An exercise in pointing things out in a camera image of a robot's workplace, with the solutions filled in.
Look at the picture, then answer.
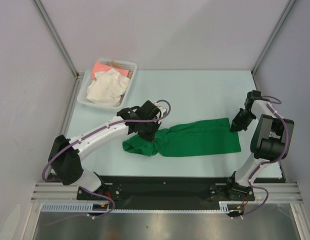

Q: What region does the cream t shirt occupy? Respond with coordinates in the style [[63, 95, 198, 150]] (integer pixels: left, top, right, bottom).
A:
[[86, 68, 131, 107]]

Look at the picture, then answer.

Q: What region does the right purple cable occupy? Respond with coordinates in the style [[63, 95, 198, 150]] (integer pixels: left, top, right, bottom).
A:
[[229, 95, 290, 220]]

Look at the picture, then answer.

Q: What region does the purple cable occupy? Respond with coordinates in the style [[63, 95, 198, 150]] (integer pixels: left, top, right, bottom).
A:
[[229, 95, 290, 220], [42, 99, 172, 226]]

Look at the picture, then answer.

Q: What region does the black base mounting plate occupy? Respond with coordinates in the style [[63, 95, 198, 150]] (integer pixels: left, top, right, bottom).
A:
[[46, 174, 287, 204]]

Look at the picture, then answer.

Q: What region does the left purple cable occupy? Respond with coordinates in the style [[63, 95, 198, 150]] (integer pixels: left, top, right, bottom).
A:
[[42, 99, 172, 226]]

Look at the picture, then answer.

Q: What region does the slotted grey cable duct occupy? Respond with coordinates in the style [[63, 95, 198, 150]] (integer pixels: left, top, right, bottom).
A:
[[41, 201, 243, 214]]

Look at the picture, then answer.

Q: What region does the green t shirt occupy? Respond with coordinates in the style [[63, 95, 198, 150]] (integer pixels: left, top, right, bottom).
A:
[[122, 118, 242, 158]]

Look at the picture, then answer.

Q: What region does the left vertical aluminium post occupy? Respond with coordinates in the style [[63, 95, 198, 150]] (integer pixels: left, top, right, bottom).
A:
[[31, 0, 79, 79]]

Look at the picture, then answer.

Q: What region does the pink t shirt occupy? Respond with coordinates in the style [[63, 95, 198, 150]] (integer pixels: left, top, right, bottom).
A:
[[91, 61, 127, 81]]

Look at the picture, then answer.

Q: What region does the brown t shirt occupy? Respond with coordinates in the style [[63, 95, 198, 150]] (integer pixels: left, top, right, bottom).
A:
[[109, 60, 133, 79]]

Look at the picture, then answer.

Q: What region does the vertical aluminium post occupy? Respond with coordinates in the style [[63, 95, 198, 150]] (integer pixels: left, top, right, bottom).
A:
[[251, 0, 298, 77], [31, 0, 79, 79]]

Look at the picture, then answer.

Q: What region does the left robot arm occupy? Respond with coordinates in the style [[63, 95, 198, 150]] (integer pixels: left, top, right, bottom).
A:
[[42, 100, 172, 200]]

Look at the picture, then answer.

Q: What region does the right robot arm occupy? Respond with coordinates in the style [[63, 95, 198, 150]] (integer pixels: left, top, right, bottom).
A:
[[225, 90, 295, 201]]

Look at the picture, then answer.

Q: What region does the right vertical aluminium post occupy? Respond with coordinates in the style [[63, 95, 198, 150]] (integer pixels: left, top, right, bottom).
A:
[[251, 0, 298, 77]]

